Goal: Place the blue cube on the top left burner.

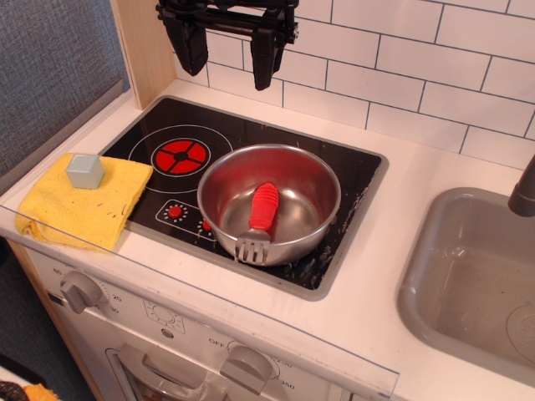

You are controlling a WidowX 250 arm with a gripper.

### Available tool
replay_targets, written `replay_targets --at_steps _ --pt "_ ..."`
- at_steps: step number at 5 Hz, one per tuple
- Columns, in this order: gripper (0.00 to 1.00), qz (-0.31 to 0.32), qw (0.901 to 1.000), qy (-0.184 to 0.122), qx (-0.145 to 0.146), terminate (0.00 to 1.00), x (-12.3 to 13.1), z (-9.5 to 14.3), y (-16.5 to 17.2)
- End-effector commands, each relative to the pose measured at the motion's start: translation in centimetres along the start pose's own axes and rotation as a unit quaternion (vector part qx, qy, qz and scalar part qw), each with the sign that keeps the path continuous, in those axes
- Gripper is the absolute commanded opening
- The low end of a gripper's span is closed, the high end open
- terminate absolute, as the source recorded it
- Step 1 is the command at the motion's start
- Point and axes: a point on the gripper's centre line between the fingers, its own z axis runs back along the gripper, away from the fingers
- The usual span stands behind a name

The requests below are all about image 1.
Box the red handled metal fork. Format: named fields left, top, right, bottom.
left=234, top=183, right=279, bottom=265

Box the light blue cube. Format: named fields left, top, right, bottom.
left=66, top=154, right=104, bottom=190

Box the grey left oven knob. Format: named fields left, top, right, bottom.
left=60, top=272, right=103, bottom=314

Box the black toy stovetop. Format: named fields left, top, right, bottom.
left=104, top=97, right=388, bottom=301

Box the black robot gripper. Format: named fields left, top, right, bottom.
left=155, top=1, right=299, bottom=91

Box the yellow folded cloth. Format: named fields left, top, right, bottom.
left=14, top=153, right=153, bottom=252

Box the grey right oven knob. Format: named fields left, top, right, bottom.
left=220, top=346, right=275, bottom=395

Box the stainless steel pot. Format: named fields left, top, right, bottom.
left=197, top=145, right=341, bottom=266

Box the orange yellow fabric object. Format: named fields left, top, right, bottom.
left=1, top=381, right=59, bottom=401

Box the grey faucet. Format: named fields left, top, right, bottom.
left=507, top=156, right=535, bottom=217

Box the grey plastic sink basin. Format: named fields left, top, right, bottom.
left=398, top=187, right=534, bottom=386

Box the grey oven knob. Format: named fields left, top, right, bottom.
left=60, top=272, right=103, bottom=314
left=220, top=346, right=275, bottom=395

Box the white toy oven front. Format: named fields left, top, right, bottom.
left=28, top=250, right=378, bottom=400

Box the light wooden side panel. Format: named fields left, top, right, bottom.
left=110, top=0, right=176, bottom=110

